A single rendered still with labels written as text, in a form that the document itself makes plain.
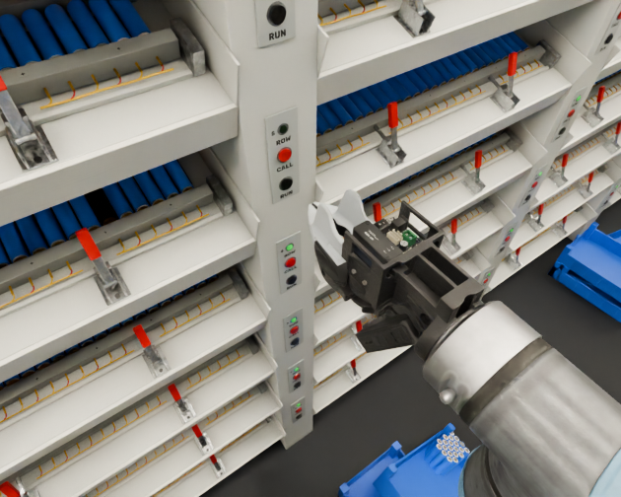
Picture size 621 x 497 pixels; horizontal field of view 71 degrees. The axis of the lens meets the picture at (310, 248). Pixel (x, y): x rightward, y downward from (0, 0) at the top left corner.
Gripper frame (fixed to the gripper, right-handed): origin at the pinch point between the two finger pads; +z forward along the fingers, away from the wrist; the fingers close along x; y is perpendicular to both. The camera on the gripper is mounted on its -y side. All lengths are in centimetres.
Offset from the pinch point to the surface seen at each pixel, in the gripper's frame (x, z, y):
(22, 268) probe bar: 29.8, 14.3, -2.7
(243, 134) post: 4.5, 7.2, 8.6
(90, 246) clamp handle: 22.5, 10.1, 0.2
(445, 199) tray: -39.7, 10.1, -26.2
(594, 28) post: -65, 8, 2
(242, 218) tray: 4.9, 10.0, -5.8
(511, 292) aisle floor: -93, 5, -98
